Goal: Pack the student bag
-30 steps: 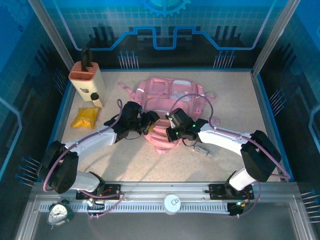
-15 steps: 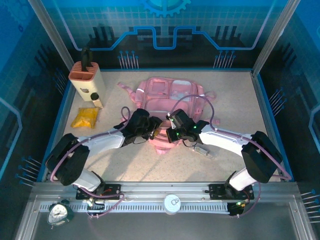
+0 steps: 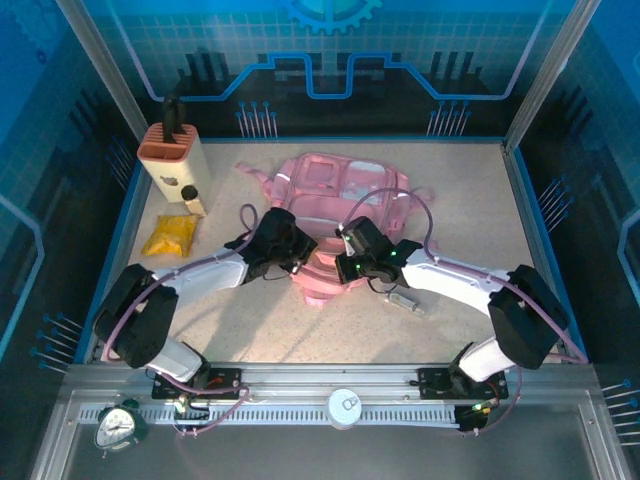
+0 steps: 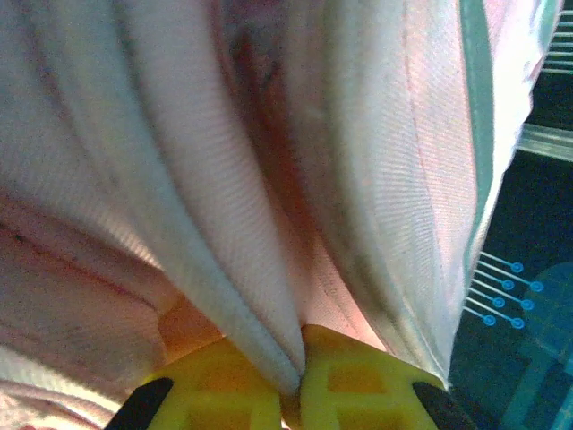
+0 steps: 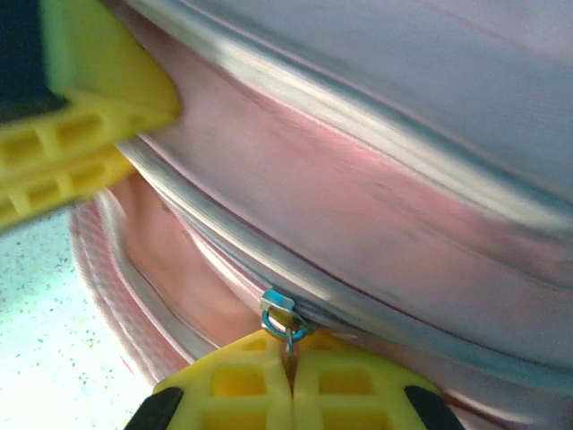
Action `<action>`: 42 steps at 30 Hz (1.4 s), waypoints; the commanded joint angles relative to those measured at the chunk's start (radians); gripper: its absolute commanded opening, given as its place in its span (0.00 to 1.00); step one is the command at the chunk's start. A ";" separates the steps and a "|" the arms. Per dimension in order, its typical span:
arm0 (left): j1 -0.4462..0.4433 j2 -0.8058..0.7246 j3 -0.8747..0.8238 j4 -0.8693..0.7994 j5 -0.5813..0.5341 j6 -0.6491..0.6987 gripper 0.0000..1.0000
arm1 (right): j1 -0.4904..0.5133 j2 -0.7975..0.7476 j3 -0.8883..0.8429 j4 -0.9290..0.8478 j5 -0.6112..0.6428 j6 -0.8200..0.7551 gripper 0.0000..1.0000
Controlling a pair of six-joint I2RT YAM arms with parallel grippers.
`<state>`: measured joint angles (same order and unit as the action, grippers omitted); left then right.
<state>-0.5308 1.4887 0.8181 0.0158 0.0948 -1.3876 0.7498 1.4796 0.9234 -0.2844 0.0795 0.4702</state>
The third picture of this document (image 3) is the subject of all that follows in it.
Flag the pink student backpack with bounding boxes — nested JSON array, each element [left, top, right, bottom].
[[234, 152, 441, 309]]

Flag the clear packaged glue stick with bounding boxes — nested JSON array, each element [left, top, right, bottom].
[[382, 289, 430, 319]]

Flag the yellow snack bag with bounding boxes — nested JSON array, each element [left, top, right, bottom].
[[141, 213, 201, 259]]

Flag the cream knife block orange top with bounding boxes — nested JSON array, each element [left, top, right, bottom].
[[137, 122, 206, 205]]

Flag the silver tin can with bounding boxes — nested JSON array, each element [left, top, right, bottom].
[[326, 387, 364, 431]]

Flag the grey aluminium front platform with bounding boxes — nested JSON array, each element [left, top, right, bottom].
[[29, 362, 634, 480]]

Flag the small black controller board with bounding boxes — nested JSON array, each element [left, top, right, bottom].
[[172, 394, 211, 426], [457, 401, 496, 434]]

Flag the green alarm clock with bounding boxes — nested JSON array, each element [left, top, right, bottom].
[[93, 397, 149, 459]]

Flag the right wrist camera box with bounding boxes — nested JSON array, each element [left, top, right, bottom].
[[341, 225, 362, 255]]

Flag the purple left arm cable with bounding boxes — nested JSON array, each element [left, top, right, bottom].
[[102, 202, 261, 439]]

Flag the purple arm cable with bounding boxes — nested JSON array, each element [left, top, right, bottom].
[[102, 202, 261, 439], [343, 188, 589, 436]]

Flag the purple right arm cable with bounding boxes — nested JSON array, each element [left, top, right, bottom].
[[343, 188, 589, 436]]

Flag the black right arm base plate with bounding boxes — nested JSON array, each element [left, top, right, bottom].
[[417, 367, 509, 401]]

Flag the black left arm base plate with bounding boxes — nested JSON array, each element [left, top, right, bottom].
[[151, 367, 244, 401]]

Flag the slotted aluminium rail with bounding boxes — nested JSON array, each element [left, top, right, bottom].
[[77, 403, 464, 426]]

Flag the black knife handle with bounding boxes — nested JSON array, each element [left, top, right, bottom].
[[160, 94, 185, 144]]

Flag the aluminium frame post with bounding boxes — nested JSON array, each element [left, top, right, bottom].
[[503, 0, 601, 151], [54, 0, 151, 146]]

